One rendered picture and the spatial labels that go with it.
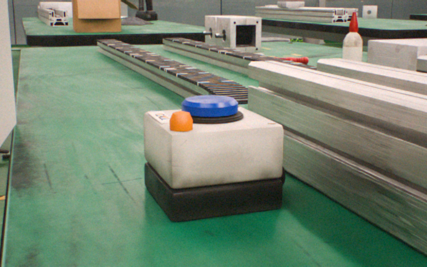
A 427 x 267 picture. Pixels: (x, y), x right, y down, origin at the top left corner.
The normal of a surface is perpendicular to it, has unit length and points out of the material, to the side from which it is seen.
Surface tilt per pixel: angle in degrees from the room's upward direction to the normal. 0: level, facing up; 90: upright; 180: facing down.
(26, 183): 0
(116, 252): 0
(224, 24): 90
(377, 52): 90
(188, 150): 90
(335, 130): 90
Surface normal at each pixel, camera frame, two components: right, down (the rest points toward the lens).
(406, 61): -0.95, 0.07
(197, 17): 0.30, 0.21
